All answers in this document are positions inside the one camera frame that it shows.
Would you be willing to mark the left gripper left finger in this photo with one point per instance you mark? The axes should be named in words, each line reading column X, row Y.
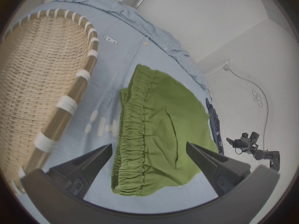
column 79, row 171

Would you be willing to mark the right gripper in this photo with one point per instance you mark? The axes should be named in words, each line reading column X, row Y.
column 241, row 143

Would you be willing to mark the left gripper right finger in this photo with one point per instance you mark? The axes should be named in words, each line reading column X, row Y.
column 222, row 171

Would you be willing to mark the green shorts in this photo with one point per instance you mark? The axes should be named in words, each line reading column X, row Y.
column 163, row 125

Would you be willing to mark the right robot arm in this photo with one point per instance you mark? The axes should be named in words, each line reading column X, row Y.
column 266, row 155

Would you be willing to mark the round woven basket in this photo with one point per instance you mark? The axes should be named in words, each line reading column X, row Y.
column 42, row 78

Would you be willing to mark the bed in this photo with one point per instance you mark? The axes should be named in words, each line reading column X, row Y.
column 121, row 55

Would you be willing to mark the dark blue T-shirt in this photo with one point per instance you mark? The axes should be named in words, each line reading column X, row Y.
column 213, row 120

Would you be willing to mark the pale blue quilt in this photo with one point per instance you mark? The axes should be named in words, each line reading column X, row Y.
column 130, row 15

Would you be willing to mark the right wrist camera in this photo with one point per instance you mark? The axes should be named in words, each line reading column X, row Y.
column 244, row 135

